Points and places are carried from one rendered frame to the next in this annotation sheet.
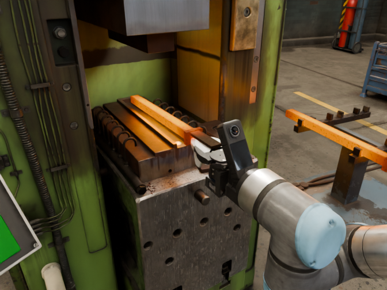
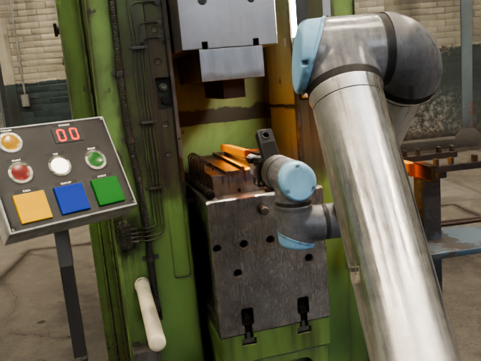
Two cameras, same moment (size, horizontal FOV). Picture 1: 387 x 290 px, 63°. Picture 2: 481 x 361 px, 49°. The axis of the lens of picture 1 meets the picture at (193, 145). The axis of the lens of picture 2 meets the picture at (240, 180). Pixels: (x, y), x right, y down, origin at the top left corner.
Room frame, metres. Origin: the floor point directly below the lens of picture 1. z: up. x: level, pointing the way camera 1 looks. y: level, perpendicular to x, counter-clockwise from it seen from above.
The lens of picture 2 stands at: (-0.87, -0.44, 1.27)
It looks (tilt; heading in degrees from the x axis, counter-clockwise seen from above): 11 degrees down; 17
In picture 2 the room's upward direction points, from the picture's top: 5 degrees counter-clockwise
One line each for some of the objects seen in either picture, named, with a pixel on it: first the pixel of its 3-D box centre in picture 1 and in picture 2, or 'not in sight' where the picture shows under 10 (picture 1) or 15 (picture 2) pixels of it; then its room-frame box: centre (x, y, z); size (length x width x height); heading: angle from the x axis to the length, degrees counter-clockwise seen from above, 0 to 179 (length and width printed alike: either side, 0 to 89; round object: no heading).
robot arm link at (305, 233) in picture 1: (299, 222); (291, 179); (0.40, -0.17, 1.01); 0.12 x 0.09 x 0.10; 32
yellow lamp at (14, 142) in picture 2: not in sight; (10, 142); (0.24, 0.50, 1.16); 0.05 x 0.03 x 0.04; 122
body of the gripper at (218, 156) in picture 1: (234, 175); (270, 170); (0.54, -0.08, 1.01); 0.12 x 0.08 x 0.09; 32
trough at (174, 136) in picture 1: (148, 118); (232, 159); (0.90, 0.14, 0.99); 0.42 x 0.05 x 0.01; 32
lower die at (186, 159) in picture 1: (142, 130); (227, 170); (0.89, 0.16, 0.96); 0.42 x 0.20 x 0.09; 32
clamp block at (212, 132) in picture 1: (216, 137); not in sight; (0.86, -0.07, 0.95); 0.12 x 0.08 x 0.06; 32
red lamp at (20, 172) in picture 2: not in sight; (20, 172); (0.22, 0.47, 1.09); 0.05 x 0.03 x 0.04; 122
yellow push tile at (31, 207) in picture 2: not in sight; (32, 207); (0.19, 0.43, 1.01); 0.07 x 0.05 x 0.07; 147
